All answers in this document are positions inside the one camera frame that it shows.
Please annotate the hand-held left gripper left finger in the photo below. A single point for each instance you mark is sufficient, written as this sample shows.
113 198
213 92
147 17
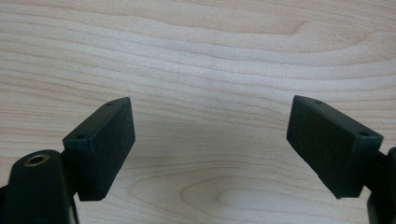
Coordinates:
102 149

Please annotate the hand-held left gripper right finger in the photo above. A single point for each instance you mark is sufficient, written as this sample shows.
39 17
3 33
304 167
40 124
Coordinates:
333 146

